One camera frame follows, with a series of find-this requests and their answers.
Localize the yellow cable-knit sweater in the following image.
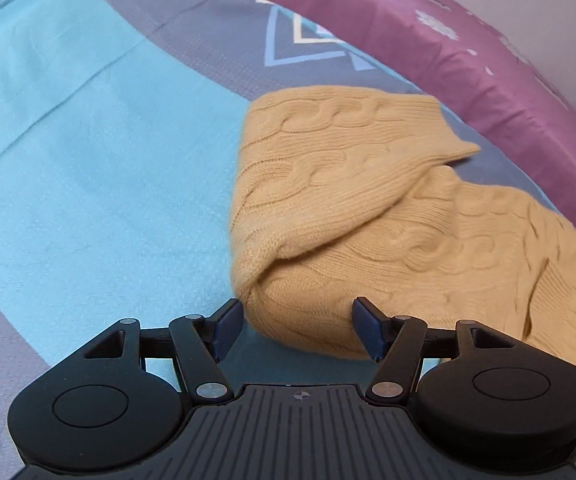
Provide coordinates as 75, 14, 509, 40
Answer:
228, 86, 576, 480

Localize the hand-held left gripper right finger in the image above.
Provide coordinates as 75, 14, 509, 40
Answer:
352, 297, 516, 406

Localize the blue and grey bedsheet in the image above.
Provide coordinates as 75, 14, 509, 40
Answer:
0, 0, 568, 466

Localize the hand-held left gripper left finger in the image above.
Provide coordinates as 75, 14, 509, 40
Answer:
84, 299, 245, 405

